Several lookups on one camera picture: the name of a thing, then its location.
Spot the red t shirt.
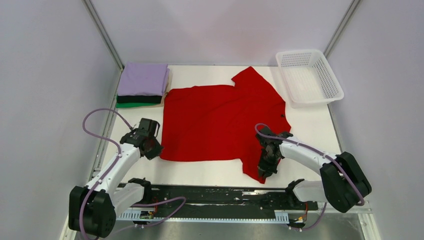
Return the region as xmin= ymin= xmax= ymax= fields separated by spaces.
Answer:
xmin=160 ymin=67 xmax=291 ymax=184

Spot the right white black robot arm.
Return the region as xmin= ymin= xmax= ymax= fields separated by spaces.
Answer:
xmin=256 ymin=127 xmax=372 ymax=213

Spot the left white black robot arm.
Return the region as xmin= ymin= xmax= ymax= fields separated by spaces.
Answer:
xmin=68 ymin=118 xmax=163 ymax=239

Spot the wooden board under stack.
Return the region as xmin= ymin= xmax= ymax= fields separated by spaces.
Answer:
xmin=159 ymin=68 xmax=172 ymax=107

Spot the folded green t shirt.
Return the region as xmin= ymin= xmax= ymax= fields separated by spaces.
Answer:
xmin=115 ymin=102 xmax=162 ymax=109

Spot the folded black t shirt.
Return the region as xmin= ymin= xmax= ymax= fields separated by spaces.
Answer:
xmin=116 ymin=95 xmax=163 ymax=104

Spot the folded lilac t shirt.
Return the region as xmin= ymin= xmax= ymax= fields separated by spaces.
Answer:
xmin=117 ymin=61 xmax=169 ymax=96

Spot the white plastic basket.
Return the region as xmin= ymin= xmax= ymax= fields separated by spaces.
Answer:
xmin=275 ymin=49 xmax=345 ymax=108

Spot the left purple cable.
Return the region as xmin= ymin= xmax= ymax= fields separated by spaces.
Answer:
xmin=77 ymin=107 xmax=187 ymax=240

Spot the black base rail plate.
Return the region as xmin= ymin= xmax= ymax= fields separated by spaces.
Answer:
xmin=131 ymin=184 xmax=319 ymax=218

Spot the white slotted cable duct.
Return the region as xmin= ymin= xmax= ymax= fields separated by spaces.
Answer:
xmin=116 ymin=207 xmax=290 ymax=224

